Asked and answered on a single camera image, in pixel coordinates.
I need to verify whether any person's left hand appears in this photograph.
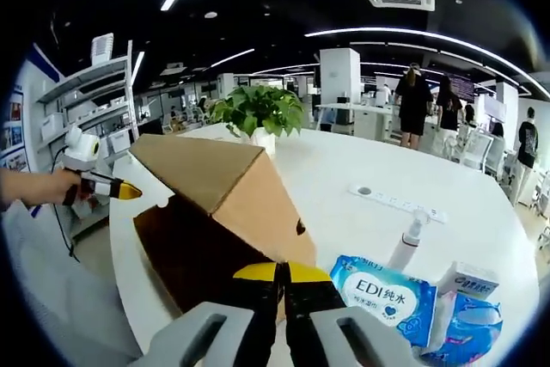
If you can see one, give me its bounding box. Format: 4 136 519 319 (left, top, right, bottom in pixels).
40 168 83 205

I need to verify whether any small white carton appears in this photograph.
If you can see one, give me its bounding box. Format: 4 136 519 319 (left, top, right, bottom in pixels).
437 260 501 302

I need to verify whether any green potted plant white pot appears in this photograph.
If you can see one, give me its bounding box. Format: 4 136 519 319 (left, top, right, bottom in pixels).
209 85 306 158

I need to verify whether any blue soft tissue pack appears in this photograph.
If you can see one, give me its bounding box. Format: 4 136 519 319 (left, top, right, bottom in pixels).
419 291 504 366

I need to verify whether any white standing desk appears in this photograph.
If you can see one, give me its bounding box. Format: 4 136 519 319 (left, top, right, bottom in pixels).
315 102 401 141

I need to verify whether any brown cardboard shoe box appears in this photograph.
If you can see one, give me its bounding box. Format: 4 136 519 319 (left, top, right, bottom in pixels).
128 133 318 325

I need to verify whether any white table power strip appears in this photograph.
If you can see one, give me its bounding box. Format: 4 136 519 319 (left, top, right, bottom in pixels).
347 184 449 223

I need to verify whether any black cable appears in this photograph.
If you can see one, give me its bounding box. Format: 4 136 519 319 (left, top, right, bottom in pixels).
51 147 81 263

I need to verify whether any white storage shelf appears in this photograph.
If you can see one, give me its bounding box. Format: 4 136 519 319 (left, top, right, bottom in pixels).
36 40 141 162

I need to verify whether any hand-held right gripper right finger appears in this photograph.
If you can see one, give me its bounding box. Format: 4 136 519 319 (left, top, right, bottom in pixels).
283 260 420 367

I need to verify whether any grey mesh office chair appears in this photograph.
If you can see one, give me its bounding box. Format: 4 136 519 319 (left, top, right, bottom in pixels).
0 201 144 367

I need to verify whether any row of white office chairs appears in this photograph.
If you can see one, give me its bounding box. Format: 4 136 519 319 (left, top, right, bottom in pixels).
446 125 550 248

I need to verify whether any white pump bottle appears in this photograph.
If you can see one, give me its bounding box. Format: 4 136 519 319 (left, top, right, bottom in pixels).
388 207 432 270

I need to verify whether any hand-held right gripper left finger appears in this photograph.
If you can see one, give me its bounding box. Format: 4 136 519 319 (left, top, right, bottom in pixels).
141 261 280 367

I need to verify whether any row of white storage bins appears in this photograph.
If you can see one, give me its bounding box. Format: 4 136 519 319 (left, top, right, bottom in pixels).
40 111 132 154

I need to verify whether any curved ceiling light strip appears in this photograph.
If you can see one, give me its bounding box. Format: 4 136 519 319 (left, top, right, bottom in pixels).
304 28 550 100

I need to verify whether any white slatted box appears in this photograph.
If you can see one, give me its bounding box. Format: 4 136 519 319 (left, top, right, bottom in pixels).
90 33 115 65

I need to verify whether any blue wet wipes pack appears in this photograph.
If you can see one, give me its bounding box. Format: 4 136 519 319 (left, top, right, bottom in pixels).
329 254 440 349

